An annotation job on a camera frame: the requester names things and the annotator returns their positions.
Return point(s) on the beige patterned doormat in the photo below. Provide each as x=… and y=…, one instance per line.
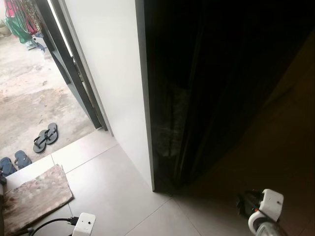
x=37, y=196

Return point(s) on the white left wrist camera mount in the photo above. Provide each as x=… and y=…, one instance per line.
x=84, y=225

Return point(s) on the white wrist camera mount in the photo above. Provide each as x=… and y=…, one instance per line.
x=84, y=225
x=270, y=201

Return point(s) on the green and pink hanging clothes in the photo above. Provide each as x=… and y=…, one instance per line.
x=22, y=22

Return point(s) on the black door grey fridge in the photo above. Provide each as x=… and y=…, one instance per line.
x=113, y=73

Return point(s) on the black entrance door frame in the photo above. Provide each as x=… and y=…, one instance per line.
x=64, y=59

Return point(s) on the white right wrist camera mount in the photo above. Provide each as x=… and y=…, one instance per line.
x=270, y=201

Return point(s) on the black flip flop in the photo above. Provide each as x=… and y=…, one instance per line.
x=40, y=141
x=52, y=133

